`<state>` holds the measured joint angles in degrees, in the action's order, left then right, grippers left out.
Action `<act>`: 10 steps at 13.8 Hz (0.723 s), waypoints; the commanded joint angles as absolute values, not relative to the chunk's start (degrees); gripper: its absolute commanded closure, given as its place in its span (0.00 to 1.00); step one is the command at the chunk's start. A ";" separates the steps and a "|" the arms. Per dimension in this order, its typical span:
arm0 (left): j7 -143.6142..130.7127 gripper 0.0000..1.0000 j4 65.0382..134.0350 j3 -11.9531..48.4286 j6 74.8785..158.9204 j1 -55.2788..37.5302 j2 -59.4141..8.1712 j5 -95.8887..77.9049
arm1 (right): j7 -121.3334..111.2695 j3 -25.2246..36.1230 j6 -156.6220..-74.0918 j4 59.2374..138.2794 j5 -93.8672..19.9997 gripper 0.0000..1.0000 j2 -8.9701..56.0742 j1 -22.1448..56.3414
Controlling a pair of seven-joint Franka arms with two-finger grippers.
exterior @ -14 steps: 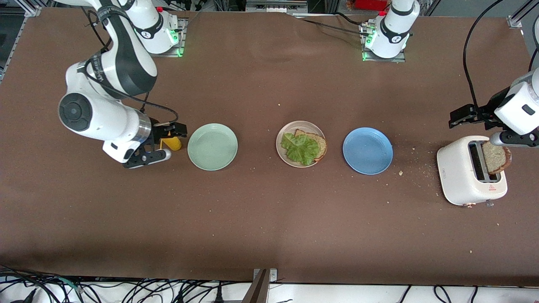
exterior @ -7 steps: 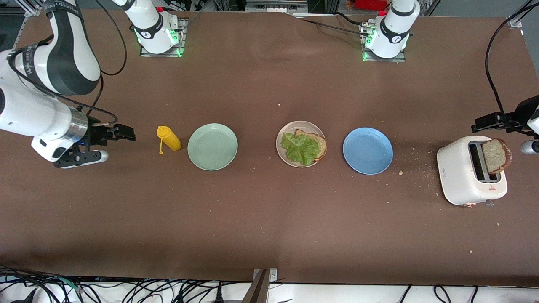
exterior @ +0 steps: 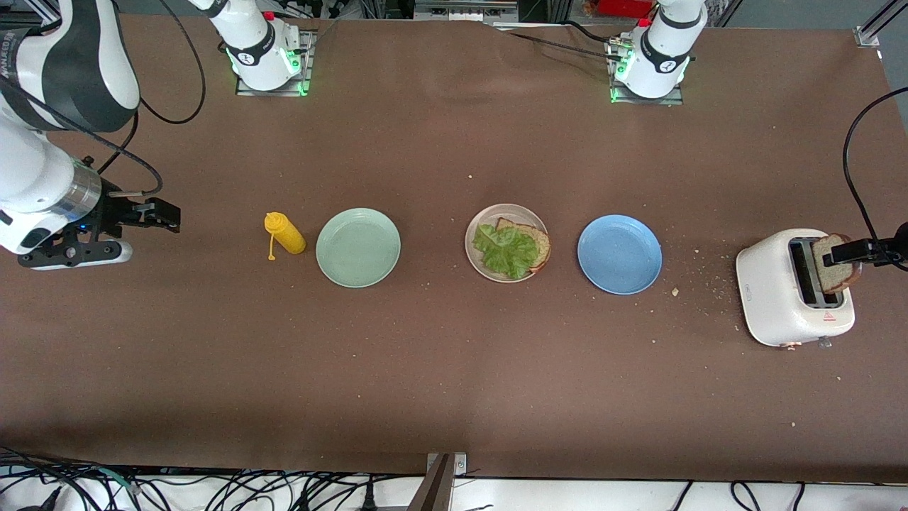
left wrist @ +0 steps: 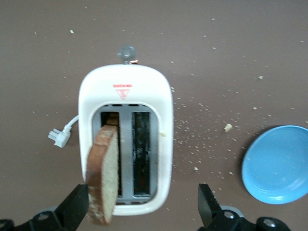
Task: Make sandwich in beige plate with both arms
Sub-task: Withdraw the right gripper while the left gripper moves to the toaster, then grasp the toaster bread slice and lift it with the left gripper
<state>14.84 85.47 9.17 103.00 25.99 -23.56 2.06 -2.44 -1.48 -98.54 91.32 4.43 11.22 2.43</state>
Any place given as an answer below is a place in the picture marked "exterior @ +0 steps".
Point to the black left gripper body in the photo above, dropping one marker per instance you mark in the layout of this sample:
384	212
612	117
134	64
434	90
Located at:
895	250

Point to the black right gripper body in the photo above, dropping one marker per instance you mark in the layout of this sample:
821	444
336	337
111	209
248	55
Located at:
113	212

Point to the brown bread slice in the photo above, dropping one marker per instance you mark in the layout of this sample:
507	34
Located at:
837	277
540	245

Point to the yellow squeeze bottle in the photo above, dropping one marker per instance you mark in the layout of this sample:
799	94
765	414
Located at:
287	234

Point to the green lettuce leaf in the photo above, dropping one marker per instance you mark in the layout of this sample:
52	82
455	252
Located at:
507	250

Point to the mint green plate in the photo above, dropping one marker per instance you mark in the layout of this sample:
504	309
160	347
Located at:
358	248

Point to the blue plate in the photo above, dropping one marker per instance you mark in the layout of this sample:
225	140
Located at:
619	254

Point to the beige plate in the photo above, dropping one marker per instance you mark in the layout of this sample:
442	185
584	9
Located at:
479	220

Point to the white toaster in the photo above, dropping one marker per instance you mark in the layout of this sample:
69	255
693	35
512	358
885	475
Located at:
770	291

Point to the aluminium corner profile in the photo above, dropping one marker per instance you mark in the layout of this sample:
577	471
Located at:
867	35

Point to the red background object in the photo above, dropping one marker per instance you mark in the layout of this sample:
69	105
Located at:
624	7

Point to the grey metal background device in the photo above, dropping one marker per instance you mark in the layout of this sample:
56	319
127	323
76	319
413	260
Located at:
464	8

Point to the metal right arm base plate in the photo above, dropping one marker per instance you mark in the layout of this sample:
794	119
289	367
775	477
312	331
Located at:
245	86

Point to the aluminium table side rail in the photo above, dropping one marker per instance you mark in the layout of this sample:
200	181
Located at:
42	8

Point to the metal table edge bracket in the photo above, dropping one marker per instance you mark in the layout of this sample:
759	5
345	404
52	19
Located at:
445	472

